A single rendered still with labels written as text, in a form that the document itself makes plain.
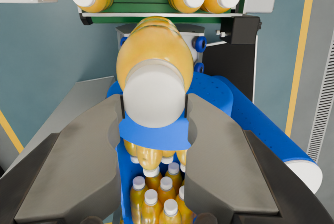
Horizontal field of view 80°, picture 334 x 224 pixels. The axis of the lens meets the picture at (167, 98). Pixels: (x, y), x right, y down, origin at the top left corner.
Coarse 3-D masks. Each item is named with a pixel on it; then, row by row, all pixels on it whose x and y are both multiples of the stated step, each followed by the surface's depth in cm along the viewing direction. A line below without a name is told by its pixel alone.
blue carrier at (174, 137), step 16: (192, 80) 50; (208, 80) 50; (208, 96) 42; (224, 96) 42; (128, 128) 37; (144, 128) 35; (160, 128) 35; (176, 128) 34; (144, 144) 37; (160, 144) 36; (176, 144) 36; (128, 160) 63; (176, 160) 74; (128, 176) 65; (144, 176) 74; (128, 192) 67; (128, 208) 69
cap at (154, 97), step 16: (128, 80) 12; (144, 80) 11; (160, 80) 11; (176, 80) 12; (128, 96) 12; (144, 96) 12; (160, 96) 12; (176, 96) 12; (128, 112) 12; (144, 112) 12; (160, 112) 12; (176, 112) 12
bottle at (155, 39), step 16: (160, 16) 26; (144, 32) 16; (160, 32) 16; (176, 32) 18; (128, 48) 15; (144, 48) 14; (160, 48) 14; (176, 48) 15; (128, 64) 14; (144, 64) 13; (160, 64) 13; (176, 64) 14; (192, 64) 16
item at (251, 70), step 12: (216, 48) 140; (228, 48) 141; (240, 48) 142; (252, 48) 143; (204, 60) 143; (216, 60) 144; (228, 60) 145; (240, 60) 146; (252, 60) 147; (204, 72) 147; (216, 72) 148; (228, 72) 149; (240, 72) 150; (252, 72) 151; (240, 84) 155; (252, 84) 156; (252, 96) 161
